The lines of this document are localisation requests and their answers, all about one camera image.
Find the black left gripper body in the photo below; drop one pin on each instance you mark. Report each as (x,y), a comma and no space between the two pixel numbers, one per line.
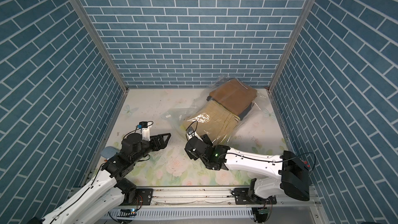
(154,145)

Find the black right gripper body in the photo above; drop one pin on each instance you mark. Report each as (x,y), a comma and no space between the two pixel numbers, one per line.
(189,153)

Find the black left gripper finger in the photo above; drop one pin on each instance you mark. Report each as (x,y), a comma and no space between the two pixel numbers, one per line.
(159,145)
(165,137)

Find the beige trousers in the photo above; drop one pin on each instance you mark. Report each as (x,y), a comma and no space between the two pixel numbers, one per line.
(215,121)

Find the clear plastic vacuum bag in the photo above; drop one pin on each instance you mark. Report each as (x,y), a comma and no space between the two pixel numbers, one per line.
(175,116)

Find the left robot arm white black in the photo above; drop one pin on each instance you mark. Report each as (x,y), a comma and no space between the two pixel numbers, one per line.
(109,188)

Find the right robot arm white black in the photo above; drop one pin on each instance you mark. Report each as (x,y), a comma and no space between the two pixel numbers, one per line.
(285,173)

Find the grey blue small object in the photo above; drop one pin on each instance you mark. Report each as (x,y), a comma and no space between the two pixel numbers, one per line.
(108,152)

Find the brown folded garment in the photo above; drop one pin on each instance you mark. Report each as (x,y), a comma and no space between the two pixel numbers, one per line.
(235,96)

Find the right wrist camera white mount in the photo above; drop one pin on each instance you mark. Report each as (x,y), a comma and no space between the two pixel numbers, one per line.
(190,133)

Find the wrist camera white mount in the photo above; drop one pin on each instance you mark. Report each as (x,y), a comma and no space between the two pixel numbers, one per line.
(144,128)
(190,133)

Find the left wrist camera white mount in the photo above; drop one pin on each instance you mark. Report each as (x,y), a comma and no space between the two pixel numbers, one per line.
(144,128)

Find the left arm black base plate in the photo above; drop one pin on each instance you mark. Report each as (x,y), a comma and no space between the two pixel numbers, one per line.
(139,197)

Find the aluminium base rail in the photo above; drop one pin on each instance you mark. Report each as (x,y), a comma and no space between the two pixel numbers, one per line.
(208,204)

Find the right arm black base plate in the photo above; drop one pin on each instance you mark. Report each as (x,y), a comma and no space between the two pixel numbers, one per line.
(245,196)

